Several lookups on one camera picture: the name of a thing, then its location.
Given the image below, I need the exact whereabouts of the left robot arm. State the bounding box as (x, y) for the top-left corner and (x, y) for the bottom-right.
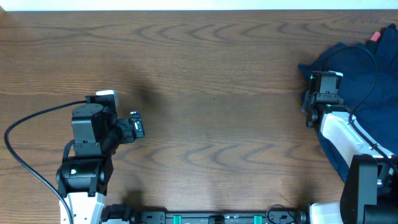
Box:
(56, 103), (144, 223)

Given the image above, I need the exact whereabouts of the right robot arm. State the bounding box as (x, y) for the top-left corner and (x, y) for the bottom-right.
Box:
(302, 90), (397, 223)

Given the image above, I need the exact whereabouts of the pile of navy clothes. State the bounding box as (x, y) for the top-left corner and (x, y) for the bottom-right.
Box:
(297, 24), (398, 184)

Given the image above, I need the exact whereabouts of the black garment with pink trim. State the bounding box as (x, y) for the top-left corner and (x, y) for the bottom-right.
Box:
(366, 27), (387, 54)

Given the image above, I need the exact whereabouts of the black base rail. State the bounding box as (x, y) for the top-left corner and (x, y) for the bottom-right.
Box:
(99, 204), (310, 224)

